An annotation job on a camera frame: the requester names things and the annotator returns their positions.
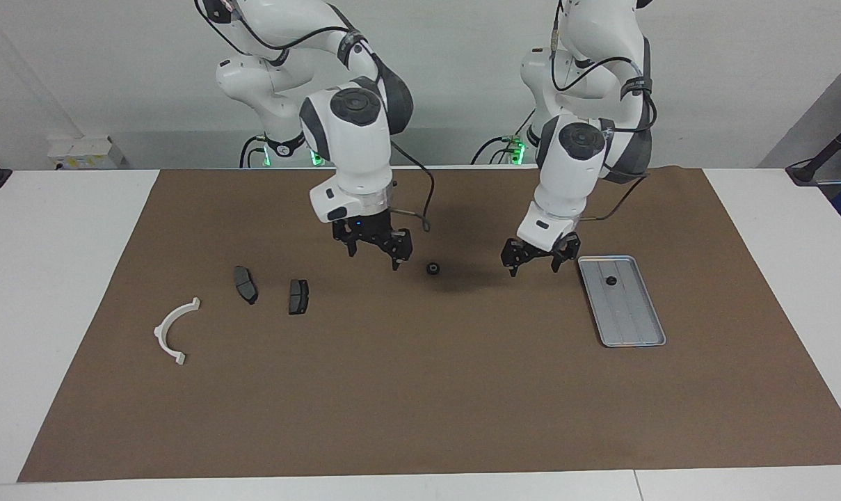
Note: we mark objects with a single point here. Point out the white power strip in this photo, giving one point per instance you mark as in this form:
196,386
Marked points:
86,153

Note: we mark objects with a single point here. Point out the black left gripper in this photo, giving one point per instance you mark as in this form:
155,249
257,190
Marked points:
540,252

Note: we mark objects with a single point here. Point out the black angled stand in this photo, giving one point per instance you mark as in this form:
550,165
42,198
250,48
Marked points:
806,170

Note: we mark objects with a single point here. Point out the dark rectangular brake pad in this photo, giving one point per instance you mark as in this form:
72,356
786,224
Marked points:
298,298

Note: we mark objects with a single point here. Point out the white curved plastic bracket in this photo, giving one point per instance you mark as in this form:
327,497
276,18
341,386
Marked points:
161,334

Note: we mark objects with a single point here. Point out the dark curved brake pad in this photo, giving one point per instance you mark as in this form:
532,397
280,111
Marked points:
244,282

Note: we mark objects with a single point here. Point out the silver metal tray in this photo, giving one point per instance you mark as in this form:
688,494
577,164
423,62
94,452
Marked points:
629,313

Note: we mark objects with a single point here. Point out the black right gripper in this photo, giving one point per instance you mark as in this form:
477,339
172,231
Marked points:
364,226

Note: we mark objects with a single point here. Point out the large black bearing gear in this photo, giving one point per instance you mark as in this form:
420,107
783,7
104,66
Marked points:
433,268

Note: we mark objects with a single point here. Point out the brown table mat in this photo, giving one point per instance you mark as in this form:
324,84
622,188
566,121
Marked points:
420,390

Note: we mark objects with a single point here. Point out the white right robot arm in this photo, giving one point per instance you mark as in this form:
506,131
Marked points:
357,153

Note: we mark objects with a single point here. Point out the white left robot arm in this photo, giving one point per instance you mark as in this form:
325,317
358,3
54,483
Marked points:
570,174

